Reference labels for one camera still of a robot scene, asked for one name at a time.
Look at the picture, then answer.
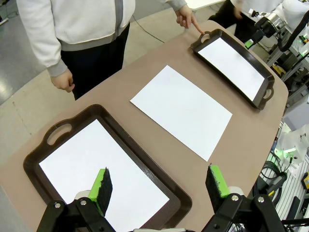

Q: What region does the black cable bundle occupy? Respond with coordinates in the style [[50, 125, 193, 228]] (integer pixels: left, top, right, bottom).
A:
[[259, 160, 289, 201]]

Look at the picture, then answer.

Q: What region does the person's right forearm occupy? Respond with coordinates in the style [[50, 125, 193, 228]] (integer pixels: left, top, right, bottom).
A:
[[24, 24, 70, 78]]

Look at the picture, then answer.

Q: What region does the grey floor cable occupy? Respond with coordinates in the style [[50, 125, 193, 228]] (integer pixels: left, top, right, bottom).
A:
[[130, 14, 166, 44]]

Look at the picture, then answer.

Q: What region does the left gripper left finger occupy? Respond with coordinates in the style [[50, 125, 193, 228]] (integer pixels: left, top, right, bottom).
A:
[[37, 166, 117, 232]]

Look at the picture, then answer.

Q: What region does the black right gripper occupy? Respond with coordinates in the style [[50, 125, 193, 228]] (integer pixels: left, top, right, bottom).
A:
[[244, 18, 272, 49]]

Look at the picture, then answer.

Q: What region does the brown plastic tray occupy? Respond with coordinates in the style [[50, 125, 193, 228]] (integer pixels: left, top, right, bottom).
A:
[[23, 103, 193, 232], [190, 28, 275, 111]]

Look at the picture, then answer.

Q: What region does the white A4 paper sheet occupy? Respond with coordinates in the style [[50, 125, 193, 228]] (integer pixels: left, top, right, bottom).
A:
[[38, 118, 170, 232], [197, 37, 266, 102]]

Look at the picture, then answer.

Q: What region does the person's left forearm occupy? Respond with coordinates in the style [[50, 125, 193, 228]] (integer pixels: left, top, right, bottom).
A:
[[166, 0, 188, 12]]

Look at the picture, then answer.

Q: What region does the person's left hand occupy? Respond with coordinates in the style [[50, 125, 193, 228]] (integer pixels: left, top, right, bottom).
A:
[[175, 4, 206, 35]]

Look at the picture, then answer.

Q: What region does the person in dark clothing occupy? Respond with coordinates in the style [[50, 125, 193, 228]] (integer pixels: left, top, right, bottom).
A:
[[208, 0, 256, 43]]

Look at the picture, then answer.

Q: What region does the person's right hand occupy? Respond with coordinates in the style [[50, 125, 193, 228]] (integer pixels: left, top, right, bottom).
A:
[[51, 69, 76, 94]]

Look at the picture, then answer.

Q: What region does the black braided cable sleeve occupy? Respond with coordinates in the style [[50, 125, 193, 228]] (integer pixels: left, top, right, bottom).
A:
[[277, 14, 309, 53]]

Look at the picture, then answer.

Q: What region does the white A4 paper stack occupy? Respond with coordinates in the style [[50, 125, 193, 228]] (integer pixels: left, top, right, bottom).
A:
[[129, 64, 233, 162]]

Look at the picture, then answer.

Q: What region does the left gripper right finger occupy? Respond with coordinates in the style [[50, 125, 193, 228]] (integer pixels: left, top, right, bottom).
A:
[[204, 165, 286, 232]]

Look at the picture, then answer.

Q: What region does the person in white hoodie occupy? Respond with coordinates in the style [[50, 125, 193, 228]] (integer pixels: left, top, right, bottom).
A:
[[16, 0, 188, 101]]

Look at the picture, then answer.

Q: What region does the aluminium profile frame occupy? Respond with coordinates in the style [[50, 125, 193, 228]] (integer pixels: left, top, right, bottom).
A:
[[265, 36, 309, 107]]

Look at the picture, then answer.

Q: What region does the white table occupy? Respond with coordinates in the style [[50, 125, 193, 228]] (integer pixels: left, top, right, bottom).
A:
[[185, 0, 226, 11]]

